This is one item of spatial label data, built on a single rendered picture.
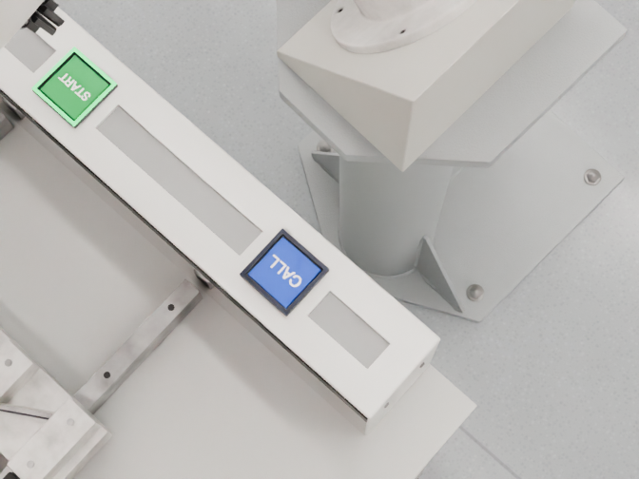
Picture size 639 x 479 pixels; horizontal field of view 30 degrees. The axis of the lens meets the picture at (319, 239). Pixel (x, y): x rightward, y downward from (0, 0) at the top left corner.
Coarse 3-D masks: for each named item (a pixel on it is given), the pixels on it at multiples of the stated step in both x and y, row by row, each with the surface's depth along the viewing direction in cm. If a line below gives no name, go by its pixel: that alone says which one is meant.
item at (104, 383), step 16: (176, 288) 115; (192, 288) 115; (176, 304) 115; (192, 304) 116; (160, 320) 115; (176, 320) 116; (144, 336) 114; (160, 336) 115; (128, 352) 114; (144, 352) 114; (112, 368) 114; (128, 368) 114; (96, 384) 113; (112, 384) 113; (80, 400) 113; (96, 400) 113
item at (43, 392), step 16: (0, 336) 112; (32, 384) 110; (48, 384) 110; (16, 400) 110; (32, 400) 110; (48, 400) 110; (64, 400) 110; (0, 416) 110; (16, 416) 110; (0, 432) 109; (16, 432) 109; (32, 432) 109; (96, 432) 109; (0, 448) 109; (16, 448) 109; (96, 448) 110; (80, 464) 109
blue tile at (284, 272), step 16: (272, 256) 104; (288, 256) 104; (304, 256) 104; (256, 272) 104; (272, 272) 104; (288, 272) 104; (304, 272) 104; (272, 288) 104; (288, 288) 104; (304, 288) 104; (288, 304) 103
